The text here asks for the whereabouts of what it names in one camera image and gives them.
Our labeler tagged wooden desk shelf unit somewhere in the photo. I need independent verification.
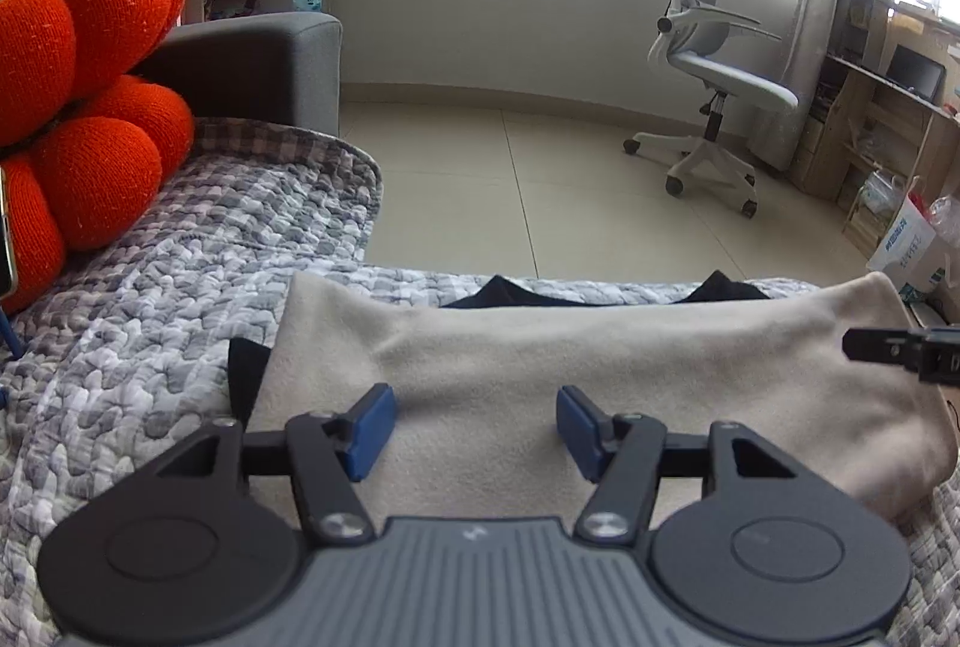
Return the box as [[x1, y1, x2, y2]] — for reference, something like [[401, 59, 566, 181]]
[[789, 0, 958, 254]]

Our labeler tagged white blue paper bag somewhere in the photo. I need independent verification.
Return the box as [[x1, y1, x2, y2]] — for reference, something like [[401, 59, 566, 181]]
[[867, 176, 958, 303]]

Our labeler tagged smartphone playing video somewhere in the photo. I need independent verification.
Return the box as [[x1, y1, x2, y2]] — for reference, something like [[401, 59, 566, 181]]
[[0, 170, 18, 299]]

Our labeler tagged black laptop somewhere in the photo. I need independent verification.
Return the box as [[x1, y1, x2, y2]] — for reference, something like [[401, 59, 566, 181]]
[[885, 44, 946, 103]]

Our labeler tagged right grey curtain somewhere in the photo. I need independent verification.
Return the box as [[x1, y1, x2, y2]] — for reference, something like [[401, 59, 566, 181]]
[[747, 0, 844, 171]]

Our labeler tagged red flower plush cushion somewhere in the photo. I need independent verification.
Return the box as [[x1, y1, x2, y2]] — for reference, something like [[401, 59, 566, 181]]
[[2, 0, 195, 314]]

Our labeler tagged white grey office chair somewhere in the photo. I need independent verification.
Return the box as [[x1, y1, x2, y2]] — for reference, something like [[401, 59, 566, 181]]
[[623, 0, 799, 218]]

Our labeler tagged blue stool phone stand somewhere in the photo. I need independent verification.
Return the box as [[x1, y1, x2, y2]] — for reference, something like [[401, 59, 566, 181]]
[[0, 309, 25, 410]]

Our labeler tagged grey checked quilted bedcover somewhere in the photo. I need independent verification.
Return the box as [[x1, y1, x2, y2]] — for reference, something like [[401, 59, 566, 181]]
[[2, 119, 958, 645]]

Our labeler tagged cream black raglan sweatshirt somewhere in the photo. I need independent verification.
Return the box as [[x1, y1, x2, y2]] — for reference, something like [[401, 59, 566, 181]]
[[228, 273, 958, 519]]

